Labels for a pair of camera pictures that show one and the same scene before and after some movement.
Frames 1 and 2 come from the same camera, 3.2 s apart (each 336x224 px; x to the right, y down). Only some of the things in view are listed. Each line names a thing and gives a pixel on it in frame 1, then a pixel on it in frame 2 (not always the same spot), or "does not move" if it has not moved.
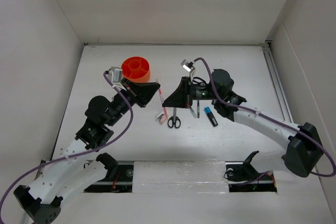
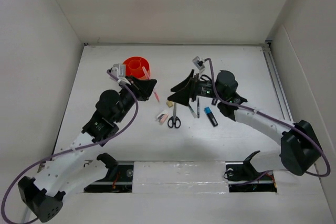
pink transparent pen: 165,110 → 148,77
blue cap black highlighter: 210,115 does not move
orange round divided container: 136,69 does not move
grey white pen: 193,113 does not move
